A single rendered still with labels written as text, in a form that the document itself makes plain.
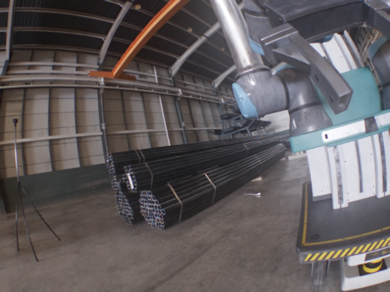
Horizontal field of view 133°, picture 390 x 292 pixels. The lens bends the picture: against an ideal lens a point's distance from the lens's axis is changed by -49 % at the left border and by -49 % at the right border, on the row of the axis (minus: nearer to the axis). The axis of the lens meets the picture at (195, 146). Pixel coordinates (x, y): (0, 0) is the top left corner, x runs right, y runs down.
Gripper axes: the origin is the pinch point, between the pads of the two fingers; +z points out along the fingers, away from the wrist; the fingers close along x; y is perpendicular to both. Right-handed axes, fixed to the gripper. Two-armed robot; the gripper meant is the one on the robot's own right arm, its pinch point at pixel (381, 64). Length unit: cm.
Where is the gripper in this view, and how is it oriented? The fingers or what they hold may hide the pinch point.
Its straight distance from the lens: 19.0
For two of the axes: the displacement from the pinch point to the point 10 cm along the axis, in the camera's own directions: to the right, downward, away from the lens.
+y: 5.5, 3.4, 7.6
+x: -8.3, 3.5, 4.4
